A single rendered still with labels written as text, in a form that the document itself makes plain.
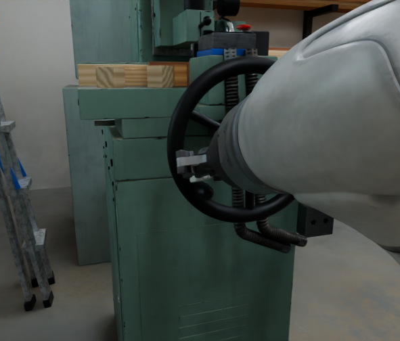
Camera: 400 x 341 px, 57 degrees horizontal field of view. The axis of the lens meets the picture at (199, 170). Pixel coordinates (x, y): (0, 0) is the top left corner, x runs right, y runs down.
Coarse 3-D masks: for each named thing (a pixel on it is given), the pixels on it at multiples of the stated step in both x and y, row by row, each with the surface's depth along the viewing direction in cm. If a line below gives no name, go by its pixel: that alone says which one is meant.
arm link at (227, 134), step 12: (240, 108) 29; (228, 120) 30; (228, 132) 30; (228, 144) 30; (228, 156) 30; (240, 156) 28; (228, 168) 31; (240, 168) 29; (240, 180) 31; (252, 180) 29; (252, 192) 32; (264, 192) 31; (276, 192) 29
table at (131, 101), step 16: (80, 96) 70; (96, 96) 70; (112, 96) 71; (128, 96) 72; (144, 96) 73; (160, 96) 74; (176, 96) 75; (80, 112) 70; (96, 112) 71; (112, 112) 72; (128, 112) 73; (144, 112) 74; (160, 112) 75; (208, 112) 68; (224, 112) 69
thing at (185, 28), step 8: (176, 16) 91; (184, 16) 84; (192, 16) 83; (200, 16) 84; (176, 24) 92; (184, 24) 84; (192, 24) 84; (176, 32) 92; (184, 32) 85; (192, 32) 84; (200, 32) 85; (176, 40) 93; (184, 40) 85; (192, 40) 84
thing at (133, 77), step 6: (126, 72) 86; (132, 72) 86; (138, 72) 87; (144, 72) 87; (126, 78) 86; (132, 78) 87; (138, 78) 87; (144, 78) 87; (126, 84) 86; (132, 84) 87; (138, 84) 87; (144, 84) 88
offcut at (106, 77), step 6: (96, 72) 73; (102, 72) 72; (108, 72) 72; (114, 72) 72; (120, 72) 74; (96, 78) 73; (102, 78) 73; (108, 78) 72; (114, 78) 72; (120, 78) 74; (102, 84) 73; (108, 84) 72; (114, 84) 72; (120, 84) 74
